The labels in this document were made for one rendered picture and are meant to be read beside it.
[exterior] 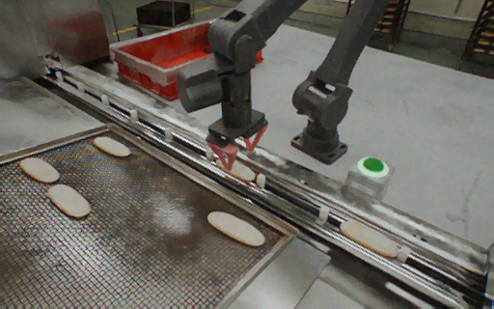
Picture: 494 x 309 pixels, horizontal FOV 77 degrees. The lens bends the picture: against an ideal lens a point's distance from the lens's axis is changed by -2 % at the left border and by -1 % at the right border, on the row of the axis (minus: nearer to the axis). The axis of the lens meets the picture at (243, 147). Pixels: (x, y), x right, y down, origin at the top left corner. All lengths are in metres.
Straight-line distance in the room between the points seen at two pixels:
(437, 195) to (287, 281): 0.43
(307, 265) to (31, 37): 1.05
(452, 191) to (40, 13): 1.23
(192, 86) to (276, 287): 0.32
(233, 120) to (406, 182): 0.41
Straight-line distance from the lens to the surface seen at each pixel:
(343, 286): 0.57
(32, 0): 1.22
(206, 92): 0.52
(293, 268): 0.48
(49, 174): 0.64
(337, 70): 0.70
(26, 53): 1.23
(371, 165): 0.65
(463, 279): 0.61
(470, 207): 0.79
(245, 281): 0.44
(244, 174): 0.66
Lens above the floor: 1.29
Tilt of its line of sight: 36 degrees down
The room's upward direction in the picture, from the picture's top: straight up
